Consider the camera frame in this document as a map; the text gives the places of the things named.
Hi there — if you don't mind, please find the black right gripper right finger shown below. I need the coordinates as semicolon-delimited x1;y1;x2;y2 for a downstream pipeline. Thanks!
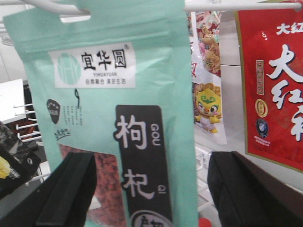
207;151;303;227

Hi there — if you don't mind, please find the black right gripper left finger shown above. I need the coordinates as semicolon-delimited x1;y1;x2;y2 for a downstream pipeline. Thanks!
0;152;97;227

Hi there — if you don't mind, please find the teal goji berry bag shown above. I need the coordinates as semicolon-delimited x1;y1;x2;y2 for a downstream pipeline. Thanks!
3;0;198;227

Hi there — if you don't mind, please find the black Franzzi cookie box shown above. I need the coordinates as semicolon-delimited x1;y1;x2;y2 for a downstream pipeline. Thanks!
0;123;41;199

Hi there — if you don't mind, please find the red tea bag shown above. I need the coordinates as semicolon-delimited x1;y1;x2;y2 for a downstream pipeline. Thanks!
235;9;303;172

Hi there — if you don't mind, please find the white sichuan pepper bag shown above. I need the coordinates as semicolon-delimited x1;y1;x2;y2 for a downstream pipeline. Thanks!
187;11;227;144

